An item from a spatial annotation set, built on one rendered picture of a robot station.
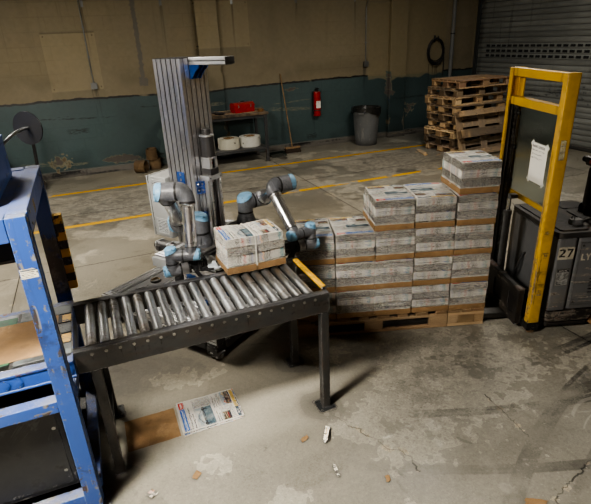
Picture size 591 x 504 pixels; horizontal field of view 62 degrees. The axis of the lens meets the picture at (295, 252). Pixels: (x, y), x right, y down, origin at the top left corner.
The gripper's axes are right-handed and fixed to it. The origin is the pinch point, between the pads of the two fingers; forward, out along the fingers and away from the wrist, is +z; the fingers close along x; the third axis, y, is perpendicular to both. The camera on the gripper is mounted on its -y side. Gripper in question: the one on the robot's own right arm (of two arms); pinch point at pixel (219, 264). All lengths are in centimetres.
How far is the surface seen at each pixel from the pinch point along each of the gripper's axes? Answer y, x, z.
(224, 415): -81, -44, -18
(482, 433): -87, -119, 114
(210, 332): -10, -67, -23
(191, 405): -80, -26, -34
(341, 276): -29, 3, 88
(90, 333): -3, -53, -80
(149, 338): -5, -68, -53
